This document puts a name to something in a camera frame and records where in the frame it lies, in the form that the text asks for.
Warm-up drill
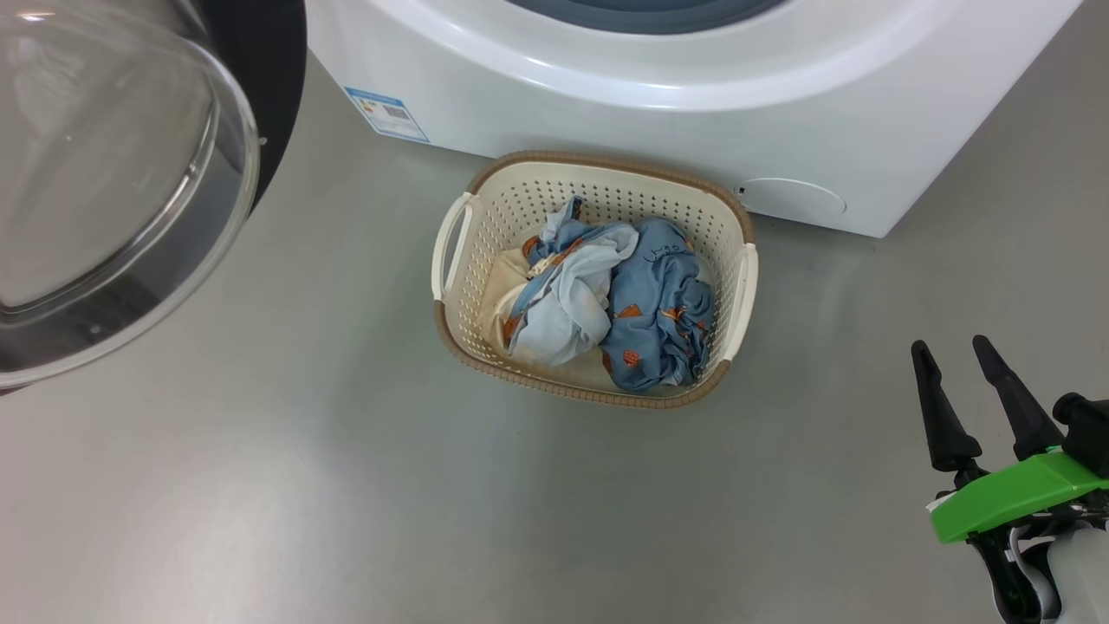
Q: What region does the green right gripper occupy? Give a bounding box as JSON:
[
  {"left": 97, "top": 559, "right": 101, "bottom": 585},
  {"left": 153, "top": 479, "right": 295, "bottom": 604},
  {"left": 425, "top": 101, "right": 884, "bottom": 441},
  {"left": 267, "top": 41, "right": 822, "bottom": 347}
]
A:
[{"left": 911, "top": 335, "right": 1109, "bottom": 624}]

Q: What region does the pale blue and cream garment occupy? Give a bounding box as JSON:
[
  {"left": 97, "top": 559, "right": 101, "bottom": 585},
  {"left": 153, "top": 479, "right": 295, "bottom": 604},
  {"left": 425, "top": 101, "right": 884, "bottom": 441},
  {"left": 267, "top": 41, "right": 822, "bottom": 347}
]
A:
[{"left": 494, "top": 196, "right": 642, "bottom": 367}]

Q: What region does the black round glass washer door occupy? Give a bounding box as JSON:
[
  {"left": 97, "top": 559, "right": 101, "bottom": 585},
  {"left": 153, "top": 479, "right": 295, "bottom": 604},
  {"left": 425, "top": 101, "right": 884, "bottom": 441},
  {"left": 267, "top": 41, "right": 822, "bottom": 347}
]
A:
[{"left": 0, "top": 0, "right": 308, "bottom": 395}]

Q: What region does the white front-load washing machine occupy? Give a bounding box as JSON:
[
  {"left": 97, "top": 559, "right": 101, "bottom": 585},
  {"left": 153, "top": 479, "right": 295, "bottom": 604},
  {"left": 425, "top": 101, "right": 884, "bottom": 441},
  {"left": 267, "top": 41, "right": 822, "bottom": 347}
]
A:
[{"left": 305, "top": 0, "right": 1084, "bottom": 238}]

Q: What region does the grey rubber door gasket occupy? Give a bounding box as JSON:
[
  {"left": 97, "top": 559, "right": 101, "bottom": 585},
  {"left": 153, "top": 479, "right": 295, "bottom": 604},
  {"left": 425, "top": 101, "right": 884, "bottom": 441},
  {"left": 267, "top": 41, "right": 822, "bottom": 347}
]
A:
[{"left": 507, "top": 0, "right": 789, "bottom": 36}]

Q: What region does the round white filter cover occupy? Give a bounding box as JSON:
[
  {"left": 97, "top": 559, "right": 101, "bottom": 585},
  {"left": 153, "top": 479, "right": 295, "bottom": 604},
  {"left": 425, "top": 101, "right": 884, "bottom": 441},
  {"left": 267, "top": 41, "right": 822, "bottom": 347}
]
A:
[{"left": 739, "top": 178, "right": 847, "bottom": 219}]

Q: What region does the cream perforated laundry basket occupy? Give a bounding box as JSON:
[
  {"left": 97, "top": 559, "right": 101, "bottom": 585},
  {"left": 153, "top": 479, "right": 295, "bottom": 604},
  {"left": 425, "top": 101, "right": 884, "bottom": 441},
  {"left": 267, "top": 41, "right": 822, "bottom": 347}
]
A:
[{"left": 431, "top": 152, "right": 760, "bottom": 410}]

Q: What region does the blue energy label sticker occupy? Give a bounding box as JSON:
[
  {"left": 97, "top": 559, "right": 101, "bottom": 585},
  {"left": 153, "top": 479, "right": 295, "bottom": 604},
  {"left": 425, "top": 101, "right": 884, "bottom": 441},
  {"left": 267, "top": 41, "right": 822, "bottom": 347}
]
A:
[{"left": 343, "top": 86, "right": 431, "bottom": 144}]

